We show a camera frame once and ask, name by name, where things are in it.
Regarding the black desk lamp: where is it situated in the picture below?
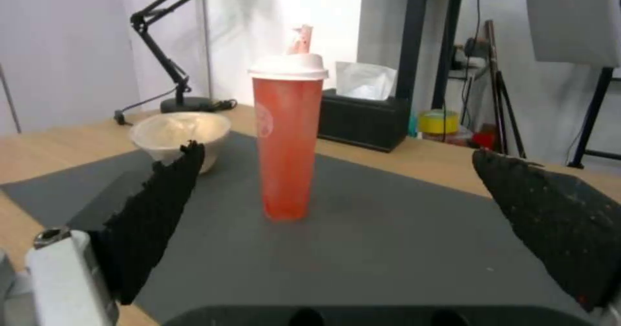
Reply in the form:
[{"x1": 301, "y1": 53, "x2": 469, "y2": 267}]
[{"x1": 129, "y1": 0, "x2": 239, "y2": 114}]

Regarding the white paper bowl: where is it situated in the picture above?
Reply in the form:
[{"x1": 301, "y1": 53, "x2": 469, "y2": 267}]
[{"x1": 129, "y1": 113, "x2": 232, "y2": 174}]

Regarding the white softbox panel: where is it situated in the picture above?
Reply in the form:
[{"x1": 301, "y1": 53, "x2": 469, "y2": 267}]
[{"x1": 523, "y1": 0, "x2": 621, "y2": 67}]

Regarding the black lamp cable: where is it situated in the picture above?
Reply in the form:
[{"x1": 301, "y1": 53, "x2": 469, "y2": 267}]
[{"x1": 114, "y1": 90, "x2": 238, "y2": 126}]

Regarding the black light stand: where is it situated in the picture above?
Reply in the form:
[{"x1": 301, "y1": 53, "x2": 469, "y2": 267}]
[{"x1": 566, "y1": 66, "x2": 621, "y2": 169}]

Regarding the grey table mat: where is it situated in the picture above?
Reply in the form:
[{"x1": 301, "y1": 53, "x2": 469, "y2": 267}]
[{"x1": 0, "y1": 130, "x2": 593, "y2": 326}]

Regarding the pink straw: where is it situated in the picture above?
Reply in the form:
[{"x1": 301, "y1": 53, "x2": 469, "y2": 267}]
[{"x1": 284, "y1": 23, "x2": 313, "y2": 56}]

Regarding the red small object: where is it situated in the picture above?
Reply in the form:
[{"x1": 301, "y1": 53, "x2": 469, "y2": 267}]
[{"x1": 471, "y1": 132, "x2": 497, "y2": 149}]

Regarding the yellow tape roll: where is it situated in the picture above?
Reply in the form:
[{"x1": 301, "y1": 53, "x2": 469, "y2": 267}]
[{"x1": 418, "y1": 110, "x2": 459, "y2": 134}]

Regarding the black tripod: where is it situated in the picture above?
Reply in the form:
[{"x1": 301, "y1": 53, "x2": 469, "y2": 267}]
[{"x1": 477, "y1": 19, "x2": 527, "y2": 159}]

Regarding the black metal post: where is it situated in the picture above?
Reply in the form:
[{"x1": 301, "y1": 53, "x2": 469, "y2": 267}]
[{"x1": 393, "y1": 0, "x2": 433, "y2": 137}]

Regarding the red drink cup white lid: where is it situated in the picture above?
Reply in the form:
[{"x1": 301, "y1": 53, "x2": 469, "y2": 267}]
[{"x1": 247, "y1": 53, "x2": 329, "y2": 223}]

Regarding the black tissue box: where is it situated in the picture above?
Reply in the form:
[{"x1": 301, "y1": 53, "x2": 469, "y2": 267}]
[{"x1": 317, "y1": 88, "x2": 410, "y2": 153}]

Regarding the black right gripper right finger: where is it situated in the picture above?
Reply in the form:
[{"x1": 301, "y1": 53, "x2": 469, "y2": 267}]
[{"x1": 472, "y1": 149, "x2": 621, "y2": 313}]

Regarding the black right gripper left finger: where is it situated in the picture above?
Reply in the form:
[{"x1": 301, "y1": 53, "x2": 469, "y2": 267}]
[{"x1": 24, "y1": 140, "x2": 206, "y2": 326}]

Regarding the white tissue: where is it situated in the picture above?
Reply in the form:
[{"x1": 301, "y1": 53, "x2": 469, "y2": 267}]
[{"x1": 334, "y1": 61, "x2": 398, "y2": 102}]

